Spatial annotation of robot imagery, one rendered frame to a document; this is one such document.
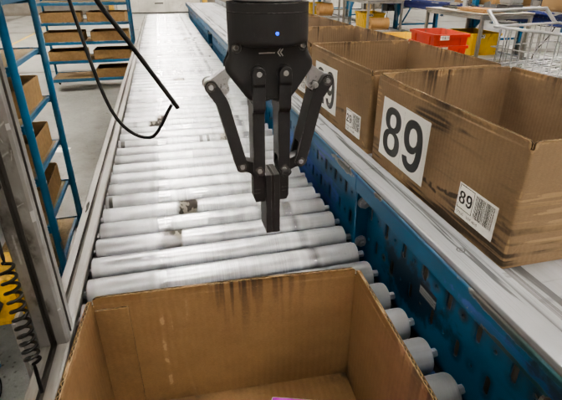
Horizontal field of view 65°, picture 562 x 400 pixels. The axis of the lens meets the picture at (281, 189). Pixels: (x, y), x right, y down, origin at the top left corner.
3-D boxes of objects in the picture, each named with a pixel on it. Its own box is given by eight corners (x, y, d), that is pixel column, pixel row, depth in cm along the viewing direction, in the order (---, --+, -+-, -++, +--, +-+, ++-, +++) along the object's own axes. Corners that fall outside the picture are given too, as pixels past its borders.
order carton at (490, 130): (370, 157, 90) (377, 73, 83) (493, 145, 97) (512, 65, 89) (500, 270, 56) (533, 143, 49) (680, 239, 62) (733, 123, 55)
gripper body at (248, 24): (300, -5, 44) (298, 88, 48) (215, -4, 42) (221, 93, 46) (325, -2, 38) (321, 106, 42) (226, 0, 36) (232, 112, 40)
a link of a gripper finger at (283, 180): (274, 151, 47) (301, 149, 48) (274, 193, 50) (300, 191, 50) (278, 156, 46) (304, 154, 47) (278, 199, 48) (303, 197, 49)
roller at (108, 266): (88, 271, 84) (82, 253, 81) (344, 235, 96) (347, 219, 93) (85, 292, 81) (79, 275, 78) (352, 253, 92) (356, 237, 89)
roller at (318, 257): (74, 308, 72) (82, 313, 77) (370, 262, 84) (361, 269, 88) (74, 278, 74) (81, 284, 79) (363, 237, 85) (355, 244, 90)
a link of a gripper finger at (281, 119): (268, 59, 44) (282, 58, 45) (272, 163, 49) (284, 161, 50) (277, 67, 41) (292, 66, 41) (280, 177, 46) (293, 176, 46)
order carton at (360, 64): (309, 105, 127) (310, 43, 119) (402, 99, 133) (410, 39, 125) (365, 154, 92) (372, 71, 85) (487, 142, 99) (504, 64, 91)
